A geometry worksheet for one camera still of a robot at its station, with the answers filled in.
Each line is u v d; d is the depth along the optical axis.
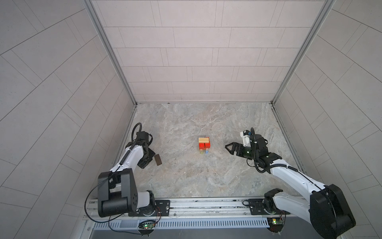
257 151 0.63
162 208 0.71
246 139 0.75
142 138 0.68
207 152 0.89
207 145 0.82
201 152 0.89
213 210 0.71
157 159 0.86
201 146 0.81
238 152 0.72
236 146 0.74
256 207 0.71
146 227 0.65
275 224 0.68
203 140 0.83
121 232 0.65
